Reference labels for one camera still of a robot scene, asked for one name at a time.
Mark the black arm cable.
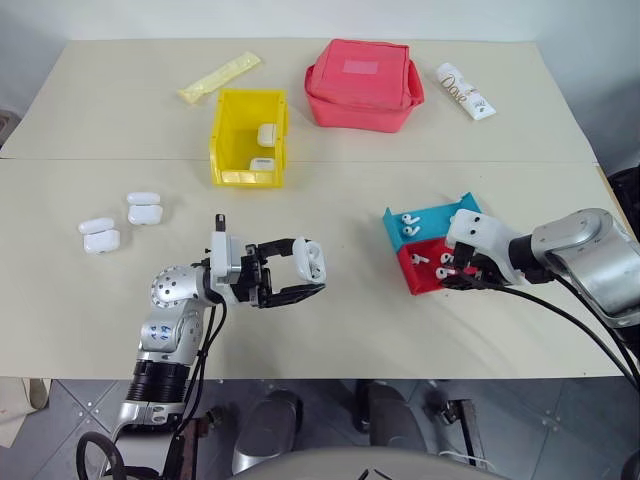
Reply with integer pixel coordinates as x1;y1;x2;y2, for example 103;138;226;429
547;272;640;376
492;282;640;396
74;294;229;480

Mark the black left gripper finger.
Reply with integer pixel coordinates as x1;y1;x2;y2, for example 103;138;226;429
255;236;301;263
259;282;327;309

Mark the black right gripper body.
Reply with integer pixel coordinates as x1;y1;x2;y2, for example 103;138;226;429
469;253;511;286

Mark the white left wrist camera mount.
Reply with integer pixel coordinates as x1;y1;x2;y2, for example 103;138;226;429
208;213;247;301

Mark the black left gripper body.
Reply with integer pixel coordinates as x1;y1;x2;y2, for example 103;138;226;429
233;243;275;307

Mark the white Dove tube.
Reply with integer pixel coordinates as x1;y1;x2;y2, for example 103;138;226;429
435;62;497;121

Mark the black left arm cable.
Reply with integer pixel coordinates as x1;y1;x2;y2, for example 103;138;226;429
74;294;229;480

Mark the pale yellow plastic packet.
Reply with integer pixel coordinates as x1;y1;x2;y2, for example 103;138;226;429
177;51;263;105

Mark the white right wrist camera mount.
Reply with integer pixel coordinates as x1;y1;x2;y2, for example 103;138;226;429
444;208;526;286

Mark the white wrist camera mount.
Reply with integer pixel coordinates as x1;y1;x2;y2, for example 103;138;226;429
444;208;526;286
208;213;247;301

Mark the dark rounded shape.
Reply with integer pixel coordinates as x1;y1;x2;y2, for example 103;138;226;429
232;389;304;474
357;379;441;459

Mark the red plastic tray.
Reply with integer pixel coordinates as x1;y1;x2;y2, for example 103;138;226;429
395;238;481;295

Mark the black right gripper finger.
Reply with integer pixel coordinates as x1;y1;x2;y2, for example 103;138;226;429
440;273;501;291
453;241;476;275

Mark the red fabric pouch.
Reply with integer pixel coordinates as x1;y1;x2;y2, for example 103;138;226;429
304;38;426;134

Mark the yellow plastic bin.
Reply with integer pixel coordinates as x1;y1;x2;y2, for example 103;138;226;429
208;88;291;189

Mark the teal plastic tray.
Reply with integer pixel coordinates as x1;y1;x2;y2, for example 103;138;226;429
382;191;484;251

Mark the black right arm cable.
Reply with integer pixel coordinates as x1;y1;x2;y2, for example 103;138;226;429
547;272;640;376
492;282;640;396

